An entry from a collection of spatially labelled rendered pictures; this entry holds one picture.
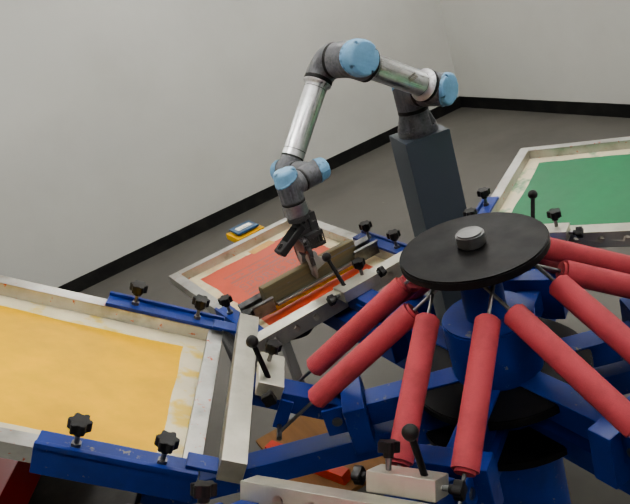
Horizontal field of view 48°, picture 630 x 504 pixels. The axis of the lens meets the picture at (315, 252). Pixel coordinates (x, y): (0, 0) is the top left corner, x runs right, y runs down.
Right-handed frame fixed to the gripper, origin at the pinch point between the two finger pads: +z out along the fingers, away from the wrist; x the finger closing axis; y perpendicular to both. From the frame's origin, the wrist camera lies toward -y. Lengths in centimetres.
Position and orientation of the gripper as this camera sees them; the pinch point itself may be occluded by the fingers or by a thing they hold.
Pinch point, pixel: (310, 273)
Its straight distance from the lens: 230.0
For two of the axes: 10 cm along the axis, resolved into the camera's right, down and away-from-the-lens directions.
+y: 8.1, -4.3, 3.9
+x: -5.1, -2.1, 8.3
